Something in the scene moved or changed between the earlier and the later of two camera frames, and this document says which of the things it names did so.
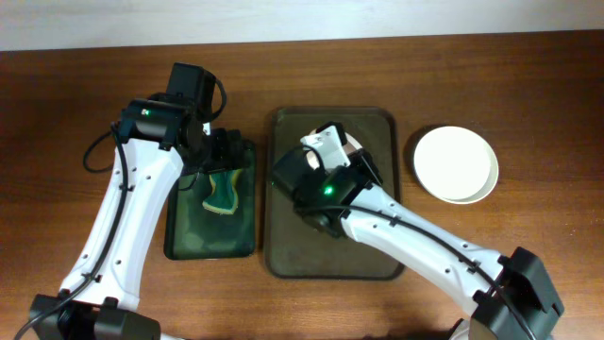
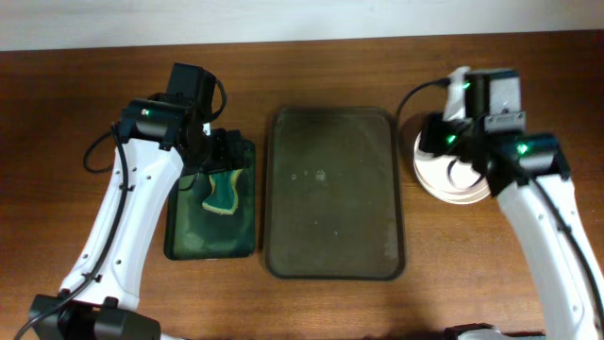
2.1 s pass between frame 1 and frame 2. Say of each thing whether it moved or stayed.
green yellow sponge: stayed
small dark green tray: stayed
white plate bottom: moved
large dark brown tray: stayed
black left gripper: stayed
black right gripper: moved
